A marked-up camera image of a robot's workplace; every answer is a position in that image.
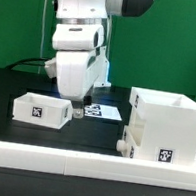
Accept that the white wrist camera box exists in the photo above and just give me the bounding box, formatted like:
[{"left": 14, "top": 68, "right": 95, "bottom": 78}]
[{"left": 52, "top": 23, "right": 104, "bottom": 51}]

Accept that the white drawer cabinet frame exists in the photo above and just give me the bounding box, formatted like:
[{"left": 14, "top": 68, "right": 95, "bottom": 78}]
[{"left": 128, "top": 87, "right": 196, "bottom": 166}]

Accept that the white front fence rail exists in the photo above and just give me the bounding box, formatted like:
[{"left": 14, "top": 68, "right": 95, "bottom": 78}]
[{"left": 0, "top": 142, "right": 196, "bottom": 191}]

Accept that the white front drawer box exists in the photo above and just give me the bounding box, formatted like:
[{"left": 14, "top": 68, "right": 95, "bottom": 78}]
[{"left": 116, "top": 125, "right": 143, "bottom": 159}]

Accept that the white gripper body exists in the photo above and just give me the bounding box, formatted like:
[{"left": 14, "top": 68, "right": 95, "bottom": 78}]
[{"left": 56, "top": 47, "right": 106, "bottom": 101}]

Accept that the black cable bundle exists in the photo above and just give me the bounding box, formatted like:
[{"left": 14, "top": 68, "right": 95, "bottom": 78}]
[{"left": 4, "top": 0, "right": 67, "bottom": 78}]

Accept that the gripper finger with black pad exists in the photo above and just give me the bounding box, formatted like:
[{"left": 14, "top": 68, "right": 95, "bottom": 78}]
[{"left": 72, "top": 101, "right": 84, "bottom": 119}]

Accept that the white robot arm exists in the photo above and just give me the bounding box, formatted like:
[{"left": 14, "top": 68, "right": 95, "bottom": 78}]
[{"left": 45, "top": 0, "right": 154, "bottom": 118}]

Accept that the white drawer box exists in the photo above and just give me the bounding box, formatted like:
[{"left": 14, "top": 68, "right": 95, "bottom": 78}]
[
  {"left": 116, "top": 125, "right": 143, "bottom": 159},
  {"left": 12, "top": 92, "right": 73, "bottom": 130}
]

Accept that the white marker sheet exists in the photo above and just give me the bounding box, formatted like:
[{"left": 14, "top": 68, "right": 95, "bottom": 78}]
[{"left": 84, "top": 104, "right": 121, "bottom": 121}]

